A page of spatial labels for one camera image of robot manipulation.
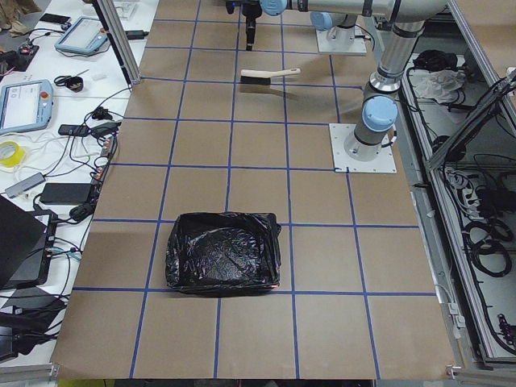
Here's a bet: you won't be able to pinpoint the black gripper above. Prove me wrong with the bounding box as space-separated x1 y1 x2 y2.
242 3 262 51

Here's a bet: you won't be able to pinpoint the cream hand brush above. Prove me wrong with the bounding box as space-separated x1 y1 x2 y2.
240 68 302 85

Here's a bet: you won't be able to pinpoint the left black lined trash bin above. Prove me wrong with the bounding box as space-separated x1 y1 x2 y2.
164 212 281 297

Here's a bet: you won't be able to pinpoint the far teach pendant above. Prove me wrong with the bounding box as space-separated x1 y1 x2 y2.
54 16 108 56

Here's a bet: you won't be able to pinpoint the teach pendant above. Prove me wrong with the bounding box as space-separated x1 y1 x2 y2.
54 16 108 56
1 80 53 135

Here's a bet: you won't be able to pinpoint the black scissors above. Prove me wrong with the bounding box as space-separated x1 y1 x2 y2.
53 69 88 86

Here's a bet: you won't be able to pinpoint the white crumpled cloth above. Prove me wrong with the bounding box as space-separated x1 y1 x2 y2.
414 69 466 104

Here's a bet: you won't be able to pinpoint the near teach pendant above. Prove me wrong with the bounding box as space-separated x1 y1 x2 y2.
1 80 53 135

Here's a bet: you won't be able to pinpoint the black power brick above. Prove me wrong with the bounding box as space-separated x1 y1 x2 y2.
40 183 93 205

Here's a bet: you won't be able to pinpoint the yellow tape roll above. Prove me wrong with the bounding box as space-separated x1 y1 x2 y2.
1 141 31 169

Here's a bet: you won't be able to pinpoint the grey usb hub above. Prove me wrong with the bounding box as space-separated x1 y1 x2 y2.
5 173 46 198

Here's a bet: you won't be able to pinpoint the black laptop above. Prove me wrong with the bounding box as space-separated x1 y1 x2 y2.
1 197 57 290

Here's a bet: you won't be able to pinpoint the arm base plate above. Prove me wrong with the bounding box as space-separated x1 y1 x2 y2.
328 123 397 174
316 26 367 56

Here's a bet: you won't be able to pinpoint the aluminium frame post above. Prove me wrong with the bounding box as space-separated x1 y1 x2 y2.
93 0 141 86

